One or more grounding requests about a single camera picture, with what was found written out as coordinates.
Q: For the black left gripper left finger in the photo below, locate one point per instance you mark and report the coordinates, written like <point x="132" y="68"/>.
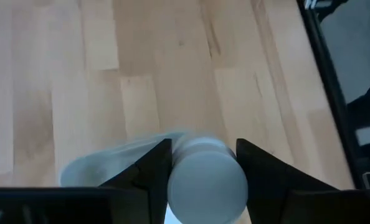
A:
<point x="155" y="174"/>

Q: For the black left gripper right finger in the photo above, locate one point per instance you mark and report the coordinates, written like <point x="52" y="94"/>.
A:
<point x="266" y="180"/>

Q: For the white pill bottle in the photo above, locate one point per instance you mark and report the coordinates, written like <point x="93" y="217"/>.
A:
<point x="207" y="186"/>

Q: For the white rectangular basket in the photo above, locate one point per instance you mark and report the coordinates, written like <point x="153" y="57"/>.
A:
<point x="104" y="166"/>

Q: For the black table edge rail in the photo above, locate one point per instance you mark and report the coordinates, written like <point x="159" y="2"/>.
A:
<point x="331" y="93"/>

